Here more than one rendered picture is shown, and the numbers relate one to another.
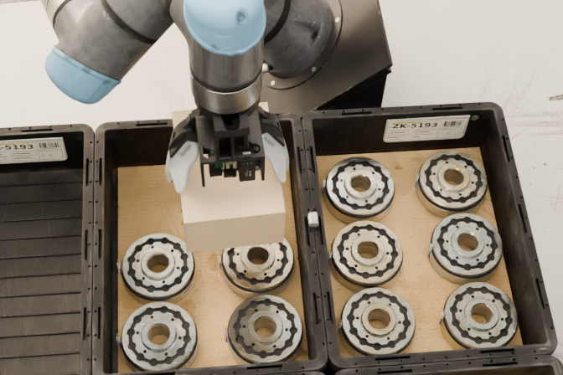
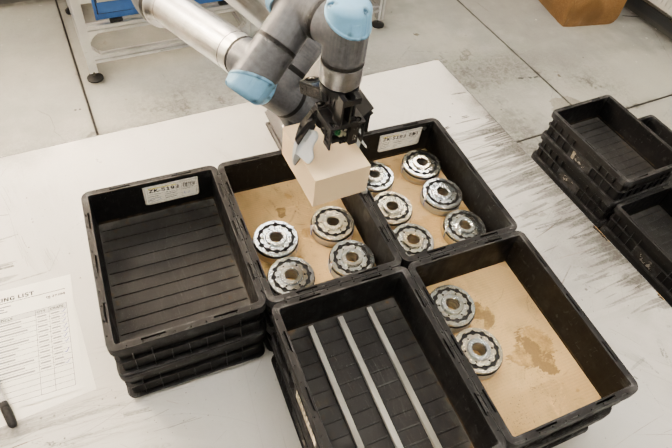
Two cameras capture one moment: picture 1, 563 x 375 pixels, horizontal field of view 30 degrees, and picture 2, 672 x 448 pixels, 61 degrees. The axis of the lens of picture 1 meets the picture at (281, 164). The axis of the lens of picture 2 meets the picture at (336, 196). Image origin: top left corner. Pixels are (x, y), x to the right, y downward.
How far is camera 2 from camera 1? 0.46 m
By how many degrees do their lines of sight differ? 16
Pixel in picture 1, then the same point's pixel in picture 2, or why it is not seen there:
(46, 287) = (208, 267)
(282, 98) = not seen: hidden behind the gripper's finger
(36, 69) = (149, 162)
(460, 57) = (388, 118)
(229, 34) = (359, 23)
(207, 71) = (341, 57)
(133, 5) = (284, 30)
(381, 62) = (367, 108)
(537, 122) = not seen: hidden behind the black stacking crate
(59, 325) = (223, 287)
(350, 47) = not seen: hidden behind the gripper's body
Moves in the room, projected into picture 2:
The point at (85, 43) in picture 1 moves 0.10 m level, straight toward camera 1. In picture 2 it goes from (256, 60) to (285, 95)
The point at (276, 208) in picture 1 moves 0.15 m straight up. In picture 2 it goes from (364, 164) to (376, 105)
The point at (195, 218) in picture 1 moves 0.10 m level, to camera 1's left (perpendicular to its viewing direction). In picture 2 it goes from (321, 177) to (269, 184)
